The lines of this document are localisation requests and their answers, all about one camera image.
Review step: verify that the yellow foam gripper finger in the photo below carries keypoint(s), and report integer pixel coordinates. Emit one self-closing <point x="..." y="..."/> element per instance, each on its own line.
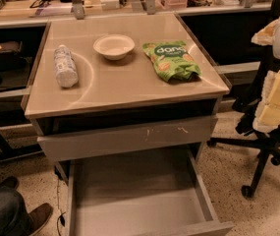
<point x="268" y="110"/>

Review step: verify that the green rice chip bag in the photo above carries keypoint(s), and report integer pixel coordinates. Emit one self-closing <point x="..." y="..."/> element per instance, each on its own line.
<point x="171" y="60"/>

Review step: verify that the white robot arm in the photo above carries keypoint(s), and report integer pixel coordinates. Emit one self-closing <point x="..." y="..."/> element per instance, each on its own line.
<point x="269" y="35"/>

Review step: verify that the grey drawer cabinet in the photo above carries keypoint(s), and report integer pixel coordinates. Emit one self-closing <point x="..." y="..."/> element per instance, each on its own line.
<point x="124" y="92"/>

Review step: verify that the open middle drawer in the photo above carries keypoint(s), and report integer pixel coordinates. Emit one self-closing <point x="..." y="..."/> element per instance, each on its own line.
<point x="157" y="192"/>

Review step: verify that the closed top drawer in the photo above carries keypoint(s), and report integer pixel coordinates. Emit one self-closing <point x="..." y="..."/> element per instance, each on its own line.
<point x="92" y="143"/>

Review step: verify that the black office chair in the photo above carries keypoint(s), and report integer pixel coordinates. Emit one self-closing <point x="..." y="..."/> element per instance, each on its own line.
<point x="268" y="144"/>

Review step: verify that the white paper bowl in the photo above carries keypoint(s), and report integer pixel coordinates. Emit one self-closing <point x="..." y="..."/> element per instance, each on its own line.
<point x="114" y="46"/>

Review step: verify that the brown shoe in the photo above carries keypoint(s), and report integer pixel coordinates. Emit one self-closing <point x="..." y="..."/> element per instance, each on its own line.
<point x="39" y="217"/>
<point x="10" y="182"/>

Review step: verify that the person's jeans leg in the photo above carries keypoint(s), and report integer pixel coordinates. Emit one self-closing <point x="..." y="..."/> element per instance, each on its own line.
<point x="14" y="219"/>

